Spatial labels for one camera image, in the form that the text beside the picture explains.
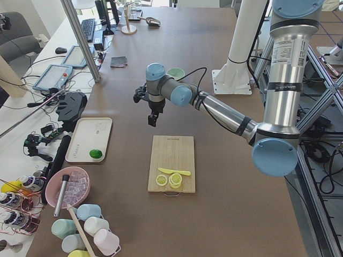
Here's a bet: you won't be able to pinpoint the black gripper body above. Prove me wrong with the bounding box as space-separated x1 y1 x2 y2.
148 100 165 115

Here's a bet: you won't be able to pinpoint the green ceramic bowl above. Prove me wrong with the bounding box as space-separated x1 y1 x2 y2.
166 67 185 80

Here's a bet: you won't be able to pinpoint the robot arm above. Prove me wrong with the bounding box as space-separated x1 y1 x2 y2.
143 1 323 177

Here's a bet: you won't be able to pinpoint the pink bowl with ice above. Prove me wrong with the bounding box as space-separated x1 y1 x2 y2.
45 167 91 209

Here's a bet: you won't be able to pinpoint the metal scoop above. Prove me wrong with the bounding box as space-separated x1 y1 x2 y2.
138 16 161 27

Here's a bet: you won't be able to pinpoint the bamboo cutting board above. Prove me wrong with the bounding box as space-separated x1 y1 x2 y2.
147 135 196 194

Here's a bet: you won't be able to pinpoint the wooden round stand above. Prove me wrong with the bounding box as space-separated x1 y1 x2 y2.
121 2 137 35

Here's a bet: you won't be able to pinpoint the grey folded cloth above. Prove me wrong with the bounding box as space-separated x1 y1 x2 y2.
110 56 128 68

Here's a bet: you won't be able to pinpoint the single lemon slice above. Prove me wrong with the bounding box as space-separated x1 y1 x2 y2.
155 175 168 186

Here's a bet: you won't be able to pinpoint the cream rabbit tray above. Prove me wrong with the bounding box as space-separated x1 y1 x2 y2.
65 117 113 163

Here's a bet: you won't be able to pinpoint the yellow plastic knife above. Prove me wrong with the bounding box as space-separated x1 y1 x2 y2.
158 168 191 176

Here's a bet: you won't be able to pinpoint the stacked lemon slices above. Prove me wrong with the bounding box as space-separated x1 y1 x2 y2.
169 173 183 189

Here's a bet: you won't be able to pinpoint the green lime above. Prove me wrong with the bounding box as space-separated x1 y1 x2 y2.
89 149 103 160

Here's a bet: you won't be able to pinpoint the black gripper part on desk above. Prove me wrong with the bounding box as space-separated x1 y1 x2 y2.
56 92 87 133

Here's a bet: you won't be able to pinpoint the black power box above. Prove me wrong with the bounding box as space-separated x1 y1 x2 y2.
93 30 105 51

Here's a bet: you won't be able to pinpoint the black long bar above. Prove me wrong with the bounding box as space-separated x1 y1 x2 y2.
41 135 71 206

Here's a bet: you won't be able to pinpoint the black keyboard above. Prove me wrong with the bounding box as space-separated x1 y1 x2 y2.
81 18 96 42

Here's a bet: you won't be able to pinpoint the far teach pendant tablet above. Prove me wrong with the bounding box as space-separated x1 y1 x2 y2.
61 46 87 69

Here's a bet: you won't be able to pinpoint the teach pendant tablet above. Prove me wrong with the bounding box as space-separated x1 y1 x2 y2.
33 65 73 91
61 46 87 69

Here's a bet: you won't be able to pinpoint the near teach pendant tablet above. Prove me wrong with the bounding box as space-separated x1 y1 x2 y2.
33 65 73 91

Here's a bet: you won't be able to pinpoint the metal cylinder muddler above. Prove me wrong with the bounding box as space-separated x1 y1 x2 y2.
53 175 70 218

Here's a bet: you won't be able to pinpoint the black computer mouse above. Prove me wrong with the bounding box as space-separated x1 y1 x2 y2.
55 47 67 54

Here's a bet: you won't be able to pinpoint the white cup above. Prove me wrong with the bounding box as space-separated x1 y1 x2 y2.
84 217 110 237

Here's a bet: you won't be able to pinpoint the pink cup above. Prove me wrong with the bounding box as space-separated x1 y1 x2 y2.
93 229 121 256

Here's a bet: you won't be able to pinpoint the green cup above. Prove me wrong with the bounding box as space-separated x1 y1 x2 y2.
51 219 77 240

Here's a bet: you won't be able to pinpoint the pale blue cup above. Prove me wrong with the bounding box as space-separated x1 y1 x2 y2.
62 234 86 253

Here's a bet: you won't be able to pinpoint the grey office chair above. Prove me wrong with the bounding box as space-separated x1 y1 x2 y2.
1 12 43 63

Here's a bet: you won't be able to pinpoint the yellow cup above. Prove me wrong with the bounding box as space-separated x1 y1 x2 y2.
68 250 90 257

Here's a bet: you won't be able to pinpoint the yellow lemon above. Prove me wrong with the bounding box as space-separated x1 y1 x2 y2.
1 180 23 193

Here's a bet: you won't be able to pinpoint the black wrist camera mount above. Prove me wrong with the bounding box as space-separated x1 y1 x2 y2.
133 83 148 103

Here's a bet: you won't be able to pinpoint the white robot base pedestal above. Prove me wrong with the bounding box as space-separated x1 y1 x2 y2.
212 0 269 95

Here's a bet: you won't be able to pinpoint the aluminium frame post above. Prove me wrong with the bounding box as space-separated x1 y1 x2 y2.
61 0 101 82

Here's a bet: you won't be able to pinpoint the copper wire bottle rack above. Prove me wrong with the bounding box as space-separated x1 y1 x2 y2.
1 176 44 236

